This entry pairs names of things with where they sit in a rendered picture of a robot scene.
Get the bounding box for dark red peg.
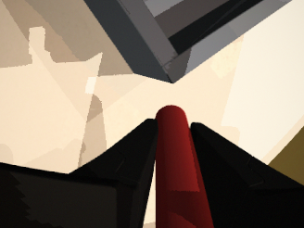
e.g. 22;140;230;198
156;105;214;228

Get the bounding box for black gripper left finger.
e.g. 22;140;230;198
0;118;159;228

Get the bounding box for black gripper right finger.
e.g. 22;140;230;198
189;121;304;228

